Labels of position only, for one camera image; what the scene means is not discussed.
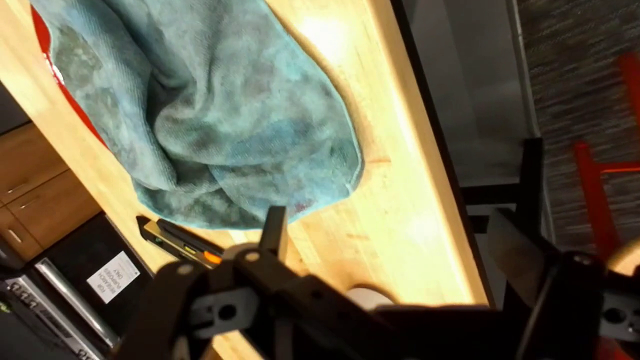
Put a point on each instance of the red flat object under towel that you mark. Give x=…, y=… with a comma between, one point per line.
x=44, y=44

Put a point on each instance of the black oven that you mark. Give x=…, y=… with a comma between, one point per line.
x=83, y=292

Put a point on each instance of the blue towel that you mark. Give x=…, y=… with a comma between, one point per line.
x=211, y=106

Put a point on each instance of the orange stool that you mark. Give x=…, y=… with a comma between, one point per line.
x=593, y=173

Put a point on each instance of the black yellow utility knife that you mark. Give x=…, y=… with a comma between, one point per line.
x=178, y=243

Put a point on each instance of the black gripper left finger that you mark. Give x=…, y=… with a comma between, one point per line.
x=273, y=231

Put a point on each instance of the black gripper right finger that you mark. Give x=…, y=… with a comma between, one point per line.
x=523, y=257

